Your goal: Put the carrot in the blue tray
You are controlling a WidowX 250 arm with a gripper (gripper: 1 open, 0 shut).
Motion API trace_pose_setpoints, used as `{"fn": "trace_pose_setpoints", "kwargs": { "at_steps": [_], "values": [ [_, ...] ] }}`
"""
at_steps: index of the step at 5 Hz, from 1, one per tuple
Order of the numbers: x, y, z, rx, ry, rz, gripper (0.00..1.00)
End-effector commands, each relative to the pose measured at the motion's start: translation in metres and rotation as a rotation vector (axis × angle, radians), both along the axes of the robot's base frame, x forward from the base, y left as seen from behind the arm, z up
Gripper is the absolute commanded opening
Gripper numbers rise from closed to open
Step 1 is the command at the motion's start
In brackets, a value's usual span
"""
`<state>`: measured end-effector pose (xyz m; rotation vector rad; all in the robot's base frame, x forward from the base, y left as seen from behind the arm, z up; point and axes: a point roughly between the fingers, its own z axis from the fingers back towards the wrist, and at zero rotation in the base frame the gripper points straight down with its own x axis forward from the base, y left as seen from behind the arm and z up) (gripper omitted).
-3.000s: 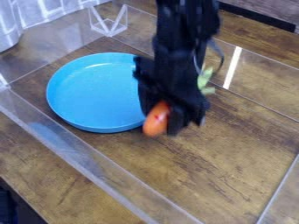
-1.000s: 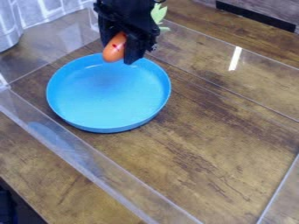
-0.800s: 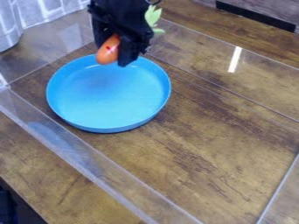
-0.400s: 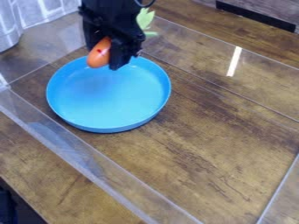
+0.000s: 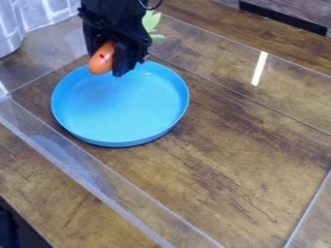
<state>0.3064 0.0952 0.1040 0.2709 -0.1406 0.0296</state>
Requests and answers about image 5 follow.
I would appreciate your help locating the clear acrylic enclosure wall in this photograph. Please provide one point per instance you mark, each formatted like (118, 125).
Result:
(236, 179)

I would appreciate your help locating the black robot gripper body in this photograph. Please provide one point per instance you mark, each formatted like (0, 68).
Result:
(118, 13)

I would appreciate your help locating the black bar at back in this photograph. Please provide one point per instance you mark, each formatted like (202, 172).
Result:
(283, 18)

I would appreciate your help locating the white grey checked curtain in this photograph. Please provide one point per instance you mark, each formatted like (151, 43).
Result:
(23, 16)

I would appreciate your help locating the orange toy carrot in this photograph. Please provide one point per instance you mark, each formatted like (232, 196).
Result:
(100, 62)

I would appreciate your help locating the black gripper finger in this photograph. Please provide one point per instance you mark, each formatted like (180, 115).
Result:
(95, 35)
(127, 55)

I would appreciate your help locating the blue round tray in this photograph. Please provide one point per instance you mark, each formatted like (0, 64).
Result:
(120, 111)

